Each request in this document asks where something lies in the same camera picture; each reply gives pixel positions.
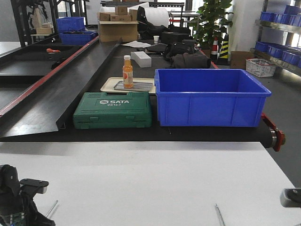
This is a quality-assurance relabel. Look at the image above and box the dark cloth bundle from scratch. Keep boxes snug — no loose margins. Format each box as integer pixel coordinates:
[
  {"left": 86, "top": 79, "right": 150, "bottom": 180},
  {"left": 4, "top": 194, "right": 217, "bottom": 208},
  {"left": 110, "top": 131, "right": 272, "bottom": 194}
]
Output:
[{"left": 171, "top": 53, "right": 211, "bottom": 69}]

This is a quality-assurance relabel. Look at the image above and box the orange juice bottle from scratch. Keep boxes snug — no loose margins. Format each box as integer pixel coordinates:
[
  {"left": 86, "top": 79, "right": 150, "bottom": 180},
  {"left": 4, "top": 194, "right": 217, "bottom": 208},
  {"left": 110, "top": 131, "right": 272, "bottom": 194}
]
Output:
[{"left": 122, "top": 55, "right": 134, "bottom": 88}]

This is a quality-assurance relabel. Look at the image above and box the blue crate on conveyor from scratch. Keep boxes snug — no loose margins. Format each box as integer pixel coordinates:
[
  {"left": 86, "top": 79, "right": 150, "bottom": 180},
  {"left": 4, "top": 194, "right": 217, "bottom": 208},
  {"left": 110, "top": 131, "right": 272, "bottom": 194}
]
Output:
[{"left": 59, "top": 31, "right": 97, "bottom": 46}]

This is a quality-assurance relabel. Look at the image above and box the black yellow traffic cone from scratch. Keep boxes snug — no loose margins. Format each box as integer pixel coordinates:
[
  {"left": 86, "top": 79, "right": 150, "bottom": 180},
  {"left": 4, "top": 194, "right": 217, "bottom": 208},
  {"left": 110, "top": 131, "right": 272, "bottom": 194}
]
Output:
[{"left": 217, "top": 34, "right": 229, "bottom": 65}]

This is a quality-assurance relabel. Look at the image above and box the white patterned basket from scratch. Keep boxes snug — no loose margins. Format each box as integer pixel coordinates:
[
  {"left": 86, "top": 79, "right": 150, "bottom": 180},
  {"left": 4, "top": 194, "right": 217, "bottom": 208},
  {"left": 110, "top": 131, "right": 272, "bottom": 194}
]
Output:
[{"left": 246, "top": 58, "right": 276, "bottom": 78}]

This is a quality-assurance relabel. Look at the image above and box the green black screwdriver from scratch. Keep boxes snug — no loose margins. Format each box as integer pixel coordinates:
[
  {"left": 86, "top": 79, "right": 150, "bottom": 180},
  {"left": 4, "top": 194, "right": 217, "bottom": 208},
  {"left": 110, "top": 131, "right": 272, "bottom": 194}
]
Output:
[
  {"left": 214, "top": 203, "right": 226, "bottom": 226},
  {"left": 45, "top": 200, "right": 59, "bottom": 218}
]

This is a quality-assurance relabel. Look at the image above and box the potted green plant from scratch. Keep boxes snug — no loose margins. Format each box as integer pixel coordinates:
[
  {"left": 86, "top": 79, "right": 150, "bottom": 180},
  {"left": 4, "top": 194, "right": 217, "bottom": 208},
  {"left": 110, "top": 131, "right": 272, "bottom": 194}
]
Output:
[{"left": 188, "top": 0, "right": 233, "bottom": 49}]

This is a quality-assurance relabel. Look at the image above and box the red conveyor end roller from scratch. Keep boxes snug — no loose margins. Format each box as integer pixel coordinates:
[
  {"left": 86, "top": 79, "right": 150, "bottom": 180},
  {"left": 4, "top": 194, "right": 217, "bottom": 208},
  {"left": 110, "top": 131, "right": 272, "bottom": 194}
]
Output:
[{"left": 261, "top": 113, "right": 286, "bottom": 152}]

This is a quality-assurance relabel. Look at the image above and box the beige plastic tray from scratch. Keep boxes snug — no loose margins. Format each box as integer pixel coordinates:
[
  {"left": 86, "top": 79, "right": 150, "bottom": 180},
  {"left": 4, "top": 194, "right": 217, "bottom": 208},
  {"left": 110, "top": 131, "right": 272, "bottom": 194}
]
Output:
[{"left": 100, "top": 77, "right": 156, "bottom": 95}]

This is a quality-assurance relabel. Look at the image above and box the large blue plastic bin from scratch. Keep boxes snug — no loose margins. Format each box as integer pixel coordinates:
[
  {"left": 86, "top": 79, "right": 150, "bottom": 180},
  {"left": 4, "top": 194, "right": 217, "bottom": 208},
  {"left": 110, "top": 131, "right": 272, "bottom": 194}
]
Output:
[{"left": 154, "top": 69, "right": 271, "bottom": 127}]

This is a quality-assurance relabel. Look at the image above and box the white foam block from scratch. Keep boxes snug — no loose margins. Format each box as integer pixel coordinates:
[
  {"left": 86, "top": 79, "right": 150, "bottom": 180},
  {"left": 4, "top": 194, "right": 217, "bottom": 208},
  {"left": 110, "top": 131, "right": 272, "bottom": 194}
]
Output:
[{"left": 131, "top": 51, "right": 152, "bottom": 68}]

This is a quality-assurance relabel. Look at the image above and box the green SATA tool case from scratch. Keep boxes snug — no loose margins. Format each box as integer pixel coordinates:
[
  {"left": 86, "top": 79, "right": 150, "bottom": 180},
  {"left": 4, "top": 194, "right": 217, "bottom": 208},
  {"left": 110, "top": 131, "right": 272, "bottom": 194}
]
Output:
[{"left": 73, "top": 92, "right": 152, "bottom": 129}]

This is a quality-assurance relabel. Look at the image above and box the orange white traffic cone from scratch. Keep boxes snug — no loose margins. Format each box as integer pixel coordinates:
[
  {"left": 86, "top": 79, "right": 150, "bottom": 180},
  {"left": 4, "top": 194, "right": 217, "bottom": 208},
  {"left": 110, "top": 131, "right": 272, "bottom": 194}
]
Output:
[{"left": 210, "top": 37, "right": 218, "bottom": 61}]

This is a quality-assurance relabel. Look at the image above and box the white paper cup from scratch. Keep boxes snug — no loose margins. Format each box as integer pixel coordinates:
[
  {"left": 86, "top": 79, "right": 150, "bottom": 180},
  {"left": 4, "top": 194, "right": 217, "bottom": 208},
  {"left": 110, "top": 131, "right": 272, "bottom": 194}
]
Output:
[{"left": 153, "top": 35, "right": 159, "bottom": 44}]

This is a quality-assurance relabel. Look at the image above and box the large cardboard box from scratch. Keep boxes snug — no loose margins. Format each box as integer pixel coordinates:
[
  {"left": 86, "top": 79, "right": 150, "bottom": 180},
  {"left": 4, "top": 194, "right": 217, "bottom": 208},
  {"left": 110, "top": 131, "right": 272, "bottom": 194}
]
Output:
[{"left": 98, "top": 21, "right": 138, "bottom": 42}]

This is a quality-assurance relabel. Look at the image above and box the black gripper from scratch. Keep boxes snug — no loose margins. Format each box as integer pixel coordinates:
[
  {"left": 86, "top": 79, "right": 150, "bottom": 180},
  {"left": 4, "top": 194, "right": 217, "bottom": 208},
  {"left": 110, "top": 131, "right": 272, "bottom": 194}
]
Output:
[{"left": 0, "top": 164, "right": 55, "bottom": 226}]

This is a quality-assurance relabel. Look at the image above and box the small metal tray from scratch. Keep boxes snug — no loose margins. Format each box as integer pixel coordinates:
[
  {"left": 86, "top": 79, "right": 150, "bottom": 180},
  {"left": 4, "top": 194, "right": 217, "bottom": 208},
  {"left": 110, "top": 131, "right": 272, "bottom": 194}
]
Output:
[{"left": 114, "top": 81, "right": 153, "bottom": 92}]

